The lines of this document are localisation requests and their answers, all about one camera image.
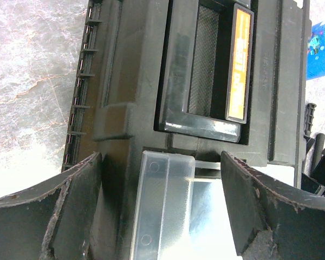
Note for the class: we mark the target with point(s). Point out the blue wrapped paper roll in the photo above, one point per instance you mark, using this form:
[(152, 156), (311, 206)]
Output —
[(316, 52)]

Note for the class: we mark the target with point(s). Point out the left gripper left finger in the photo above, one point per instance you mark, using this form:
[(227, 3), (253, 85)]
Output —
[(52, 219)]

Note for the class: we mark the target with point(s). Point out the black rubber mallet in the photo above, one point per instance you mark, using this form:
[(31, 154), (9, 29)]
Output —
[(314, 142)]

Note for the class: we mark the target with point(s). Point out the black plastic tool box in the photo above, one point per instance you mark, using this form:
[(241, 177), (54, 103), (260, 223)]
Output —
[(187, 77)]

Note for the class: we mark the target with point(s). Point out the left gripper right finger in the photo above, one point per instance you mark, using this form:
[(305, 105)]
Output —
[(270, 219)]

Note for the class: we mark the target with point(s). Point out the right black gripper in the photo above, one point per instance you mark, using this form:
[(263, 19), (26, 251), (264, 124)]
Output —
[(315, 183)]

